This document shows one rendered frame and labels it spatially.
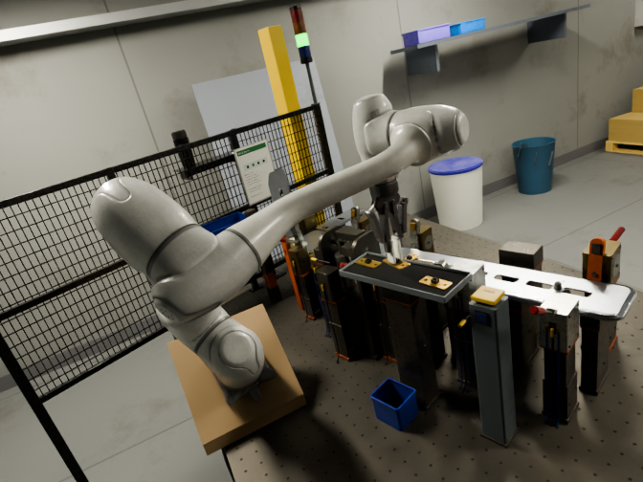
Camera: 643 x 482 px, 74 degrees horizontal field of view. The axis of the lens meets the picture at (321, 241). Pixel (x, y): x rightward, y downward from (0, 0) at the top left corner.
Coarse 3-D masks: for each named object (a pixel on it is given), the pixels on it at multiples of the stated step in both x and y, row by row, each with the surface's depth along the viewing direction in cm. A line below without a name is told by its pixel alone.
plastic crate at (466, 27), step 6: (480, 18) 382; (456, 24) 378; (462, 24) 376; (468, 24) 378; (474, 24) 381; (480, 24) 384; (450, 30) 388; (456, 30) 381; (462, 30) 378; (468, 30) 380; (474, 30) 382; (450, 36) 392
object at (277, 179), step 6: (282, 168) 209; (270, 174) 204; (276, 174) 206; (282, 174) 209; (270, 180) 205; (276, 180) 207; (282, 180) 210; (270, 186) 205; (276, 186) 207; (282, 186) 210; (288, 186) 213; (270, 192) 206; (276, 192) 208; (288, 192) 213; (276, 198) 208; (288, 234) 217
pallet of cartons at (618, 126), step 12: (636, 96) 523; (636, 108) 527; (612, 120) 524; (624, 120) 511; (636, 120) 497; (612, 132) 529; (624, 132) 515; (636, 132) 501; (612, 144) 532; (636, 144) 504
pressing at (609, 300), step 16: (304, 240) 207; (432, 256) 162; (448, 256) 160; (496, 272) 143; (512, 272) 140; (528, 272) 138; (544, 272) 137; (512, 288) 132; (528, 288) 130; (576, 288) 125; (592, 288) 123; (608, 288) 121; (624, 288) 120; (592, 304) 116; (608, 304) 115; (624, 304) 114; (608, 320) 111
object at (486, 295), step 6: (480, 288) 106; (486, 288) 106; (492, 288) 105; (474, 294) 105; (480, 294) 104; (486, 294) 104; (492, 294) 103; (498, 294) 103; (504, 294) 103; (474, 300) 104; (480, 300) 103; (486, 300) 101; (492, 300) 101; (498, 300) 101
